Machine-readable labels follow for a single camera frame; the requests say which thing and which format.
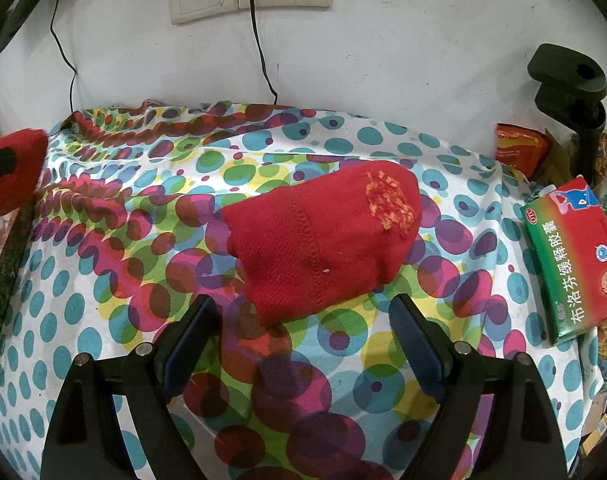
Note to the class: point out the red sock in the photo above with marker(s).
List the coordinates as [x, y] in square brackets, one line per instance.
[323, 250]
[26, 180]

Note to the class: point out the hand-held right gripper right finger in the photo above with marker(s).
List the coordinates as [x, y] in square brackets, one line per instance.
[423, 352]

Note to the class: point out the orange snack packet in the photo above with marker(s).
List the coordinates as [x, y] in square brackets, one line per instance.
[521, 152]

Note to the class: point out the polka-dot cloth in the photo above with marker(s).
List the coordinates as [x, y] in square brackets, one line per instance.
[293, 385]

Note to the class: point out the green and red medicine box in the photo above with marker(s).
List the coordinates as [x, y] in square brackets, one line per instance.
[578, 270]

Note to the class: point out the black clamp stand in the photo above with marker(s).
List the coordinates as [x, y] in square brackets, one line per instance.
[566, 75]

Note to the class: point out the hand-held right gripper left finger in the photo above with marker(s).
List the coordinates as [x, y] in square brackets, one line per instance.
[183, 355]

